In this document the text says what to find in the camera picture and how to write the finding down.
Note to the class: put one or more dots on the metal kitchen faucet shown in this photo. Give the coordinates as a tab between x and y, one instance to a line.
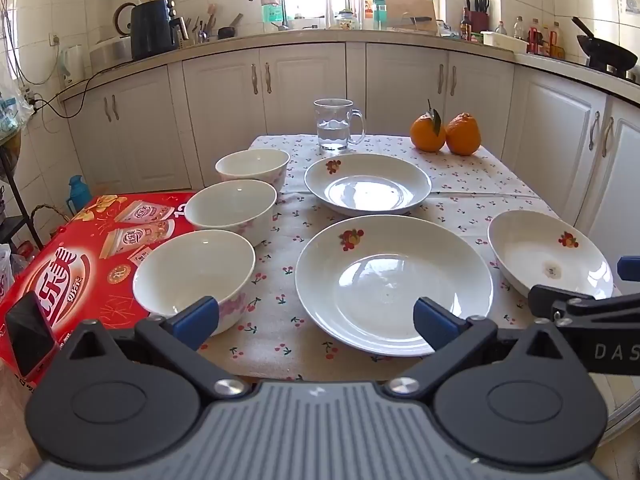
285	17

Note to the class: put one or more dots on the small black saucepan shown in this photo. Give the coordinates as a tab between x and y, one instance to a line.
226	32

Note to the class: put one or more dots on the clear glass mug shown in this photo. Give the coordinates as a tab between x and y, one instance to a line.
332	125

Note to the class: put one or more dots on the black metal shelf rack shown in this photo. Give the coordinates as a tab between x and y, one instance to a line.
12	227

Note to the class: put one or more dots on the white floral bowl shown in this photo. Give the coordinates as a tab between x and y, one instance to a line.
252	165
195	270
230	205

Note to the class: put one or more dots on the black wok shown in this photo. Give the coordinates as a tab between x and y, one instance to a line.
605	52

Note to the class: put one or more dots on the clear plastic bag teal print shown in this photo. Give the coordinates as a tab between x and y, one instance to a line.
12	110

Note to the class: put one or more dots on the wicker basket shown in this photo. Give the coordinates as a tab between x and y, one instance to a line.
47	206

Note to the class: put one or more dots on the white plastic tray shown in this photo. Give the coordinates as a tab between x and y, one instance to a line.
502	41

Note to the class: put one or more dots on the blue thermos flask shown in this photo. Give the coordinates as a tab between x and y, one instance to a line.
79	197

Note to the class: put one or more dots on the cherry-print tablecloth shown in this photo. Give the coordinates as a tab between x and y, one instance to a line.
280	280

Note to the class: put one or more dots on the white electric kettle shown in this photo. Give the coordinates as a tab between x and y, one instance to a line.
72	65

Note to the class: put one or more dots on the red smartphone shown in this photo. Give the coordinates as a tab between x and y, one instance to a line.
30	335

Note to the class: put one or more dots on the glass jar with lid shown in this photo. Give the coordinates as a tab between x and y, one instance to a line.
346	20

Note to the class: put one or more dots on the utensil holder with utensils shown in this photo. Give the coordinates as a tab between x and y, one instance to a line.
202	35

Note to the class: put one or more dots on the brown cardboard box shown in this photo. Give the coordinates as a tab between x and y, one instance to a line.
12	410

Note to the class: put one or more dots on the black air fryer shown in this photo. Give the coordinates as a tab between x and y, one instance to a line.
152	30

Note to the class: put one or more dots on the teal water bottle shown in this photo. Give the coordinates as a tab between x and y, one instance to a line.
380	12

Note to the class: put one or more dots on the orange with green leaf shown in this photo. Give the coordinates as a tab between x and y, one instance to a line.
425	135

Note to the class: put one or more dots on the wooden cutting board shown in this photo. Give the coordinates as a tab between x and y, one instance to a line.
410	5

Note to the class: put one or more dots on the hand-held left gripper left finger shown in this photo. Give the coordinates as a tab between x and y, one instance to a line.
197	317

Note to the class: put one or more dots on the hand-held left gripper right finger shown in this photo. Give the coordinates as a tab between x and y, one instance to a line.
435	320

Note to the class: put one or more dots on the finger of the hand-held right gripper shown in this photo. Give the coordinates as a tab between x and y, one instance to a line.
545	300
631	269

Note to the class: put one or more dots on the red printed carton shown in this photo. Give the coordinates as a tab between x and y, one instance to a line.
75	270

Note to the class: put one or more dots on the red knife block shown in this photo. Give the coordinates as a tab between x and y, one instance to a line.
479	22

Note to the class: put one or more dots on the white fruit-print plate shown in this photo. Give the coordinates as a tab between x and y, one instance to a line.
367	187
390	285
540	255

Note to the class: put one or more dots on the white kitchen cabinets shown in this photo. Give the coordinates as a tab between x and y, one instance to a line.
305	85

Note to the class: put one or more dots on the dark sauce bottle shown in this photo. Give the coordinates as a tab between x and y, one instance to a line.
465	27

